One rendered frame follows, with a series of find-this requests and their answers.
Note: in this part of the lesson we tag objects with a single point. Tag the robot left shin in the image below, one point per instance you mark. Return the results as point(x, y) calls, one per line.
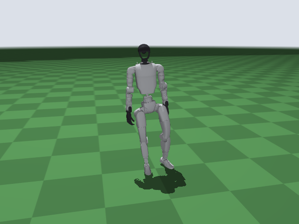
point(165, 146)

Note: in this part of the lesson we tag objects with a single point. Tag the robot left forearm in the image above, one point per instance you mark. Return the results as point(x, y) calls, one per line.
point(164, 95)

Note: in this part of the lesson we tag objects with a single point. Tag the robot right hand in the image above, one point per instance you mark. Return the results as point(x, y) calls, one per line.
point(128, 116)

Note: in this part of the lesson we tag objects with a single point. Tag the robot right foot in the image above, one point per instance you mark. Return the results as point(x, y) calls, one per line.
point(147, 170)

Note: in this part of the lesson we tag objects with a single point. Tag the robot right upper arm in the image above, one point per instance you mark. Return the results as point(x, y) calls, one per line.
point(130, 72)

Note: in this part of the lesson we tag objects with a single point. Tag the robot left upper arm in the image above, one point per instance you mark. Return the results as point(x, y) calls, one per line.
point(160, 70)

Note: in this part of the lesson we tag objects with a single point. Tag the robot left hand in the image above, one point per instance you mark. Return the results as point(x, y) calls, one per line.
point(166, 104)

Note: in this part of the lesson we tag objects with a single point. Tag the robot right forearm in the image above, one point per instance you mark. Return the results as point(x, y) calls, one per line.
point(128, 99)

